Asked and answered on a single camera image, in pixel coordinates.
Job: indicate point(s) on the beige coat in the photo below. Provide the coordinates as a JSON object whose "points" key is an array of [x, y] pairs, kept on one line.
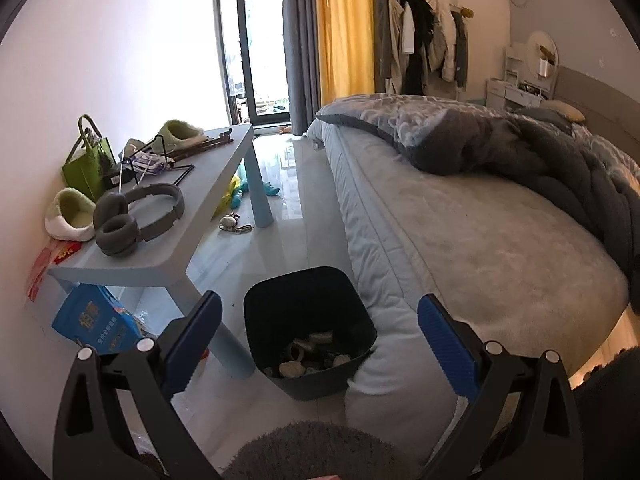
{"points": [[395, 50]]}

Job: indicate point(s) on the dark wooden stick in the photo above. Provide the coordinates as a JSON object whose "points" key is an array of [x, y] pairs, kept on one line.
{"points": [[205, 144]]}

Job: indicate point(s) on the green white plush slipper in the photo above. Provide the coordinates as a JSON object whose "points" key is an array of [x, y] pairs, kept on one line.
{"points": [[70, 210], [177, 132]]}

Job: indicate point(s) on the grey fleece duvet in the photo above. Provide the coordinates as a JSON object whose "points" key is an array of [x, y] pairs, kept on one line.
{"points": [[500, 145]]}

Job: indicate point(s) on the dark cloth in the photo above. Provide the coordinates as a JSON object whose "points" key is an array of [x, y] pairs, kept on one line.
{"points": [[610, 410]]}

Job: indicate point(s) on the grey coat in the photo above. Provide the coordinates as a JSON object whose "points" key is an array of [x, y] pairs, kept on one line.
{"points": [[461, 50]]}

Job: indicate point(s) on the black framed balcony door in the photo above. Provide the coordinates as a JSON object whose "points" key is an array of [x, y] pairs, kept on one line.
{"points": [[255, 35]]}

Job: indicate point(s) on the blue white packet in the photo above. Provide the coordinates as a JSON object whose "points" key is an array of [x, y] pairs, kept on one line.
{"points": [[150, 162]]}

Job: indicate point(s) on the blue cardboard box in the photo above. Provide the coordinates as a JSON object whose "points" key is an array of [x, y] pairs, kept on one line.
{"points": [[90, 317]]}

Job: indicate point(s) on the bed with grey sheet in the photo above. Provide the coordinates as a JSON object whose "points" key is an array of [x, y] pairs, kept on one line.
{"points": [[475, 240]]}

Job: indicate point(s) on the beige pillow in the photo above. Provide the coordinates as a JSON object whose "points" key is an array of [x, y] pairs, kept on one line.
{"points": [[562, 110]]}

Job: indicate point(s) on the grey headphones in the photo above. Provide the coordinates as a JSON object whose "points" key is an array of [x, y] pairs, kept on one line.
{"points": [[112, 210]]}

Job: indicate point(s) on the grey headboard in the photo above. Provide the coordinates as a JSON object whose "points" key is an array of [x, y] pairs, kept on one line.
{"points": [[600, 100]]}

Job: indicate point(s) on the black power adapter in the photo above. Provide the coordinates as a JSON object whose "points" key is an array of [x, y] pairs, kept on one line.
{"points": [[117, 174]]}

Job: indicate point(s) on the yellow curtain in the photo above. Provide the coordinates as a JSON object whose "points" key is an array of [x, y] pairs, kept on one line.
{"points": [[345, 30]]}

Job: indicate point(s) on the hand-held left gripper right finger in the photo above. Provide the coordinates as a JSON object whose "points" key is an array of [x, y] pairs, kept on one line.
{"points": [[445, 345]]}

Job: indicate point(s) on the round mirror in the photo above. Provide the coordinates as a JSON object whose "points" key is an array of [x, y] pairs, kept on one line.
{"points": [[537, 45]]}

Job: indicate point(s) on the white shirt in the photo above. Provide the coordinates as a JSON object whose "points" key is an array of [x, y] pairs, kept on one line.
{"points": [[407, 30]]}

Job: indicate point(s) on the green tote bag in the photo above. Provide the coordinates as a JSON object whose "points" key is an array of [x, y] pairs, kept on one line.
{"points": [[85, 170]]}

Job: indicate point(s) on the dark trash bin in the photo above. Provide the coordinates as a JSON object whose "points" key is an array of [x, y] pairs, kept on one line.
{"points": [[300, 305]]}

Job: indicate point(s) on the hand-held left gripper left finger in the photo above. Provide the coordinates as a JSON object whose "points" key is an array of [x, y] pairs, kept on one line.
{"points": [[195, 340]]}

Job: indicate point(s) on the white jacket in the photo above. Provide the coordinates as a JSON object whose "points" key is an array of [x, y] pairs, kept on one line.
{"points": [[447, 45]]}

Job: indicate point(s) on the red packet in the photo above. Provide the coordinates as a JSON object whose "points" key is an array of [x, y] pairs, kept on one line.
{"points": [[55, 257]]}

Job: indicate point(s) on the low blue-grey table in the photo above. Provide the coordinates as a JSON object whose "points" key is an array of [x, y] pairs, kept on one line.
{"points": [[200, 200]]}

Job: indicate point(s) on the white dressing table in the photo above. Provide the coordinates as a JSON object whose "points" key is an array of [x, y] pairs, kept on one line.
{"points": [[505, 92]]}

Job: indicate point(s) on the yellow plastic bag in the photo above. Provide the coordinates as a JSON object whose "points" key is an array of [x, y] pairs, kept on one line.
{"points": [[228, 196]]}

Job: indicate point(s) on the black coat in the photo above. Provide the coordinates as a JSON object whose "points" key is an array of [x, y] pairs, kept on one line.
{"points": [[420, 20]]}

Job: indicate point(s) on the person's grey fleece clothing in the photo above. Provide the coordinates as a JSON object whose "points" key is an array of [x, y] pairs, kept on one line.
{"points": [[320, 450]]}

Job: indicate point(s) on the teal plush toy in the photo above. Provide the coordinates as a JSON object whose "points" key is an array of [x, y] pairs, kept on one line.
{"points": [[270, 190]]}

